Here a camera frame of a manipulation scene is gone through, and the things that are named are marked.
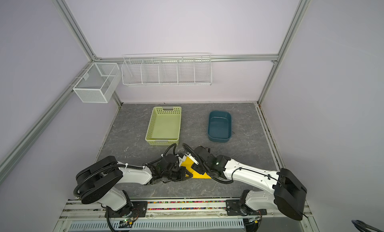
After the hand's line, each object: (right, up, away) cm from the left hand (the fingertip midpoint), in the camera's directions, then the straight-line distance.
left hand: (192, 178), depth 81 cm
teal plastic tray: (+18, +26, +23) cm, 40 cm away
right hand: (+3, +11, 0) cm, 11 cm away
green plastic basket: (-21, +27, +26) cm, 43 cm away
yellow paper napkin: (-3, +8, +4) cm, 9 cm away
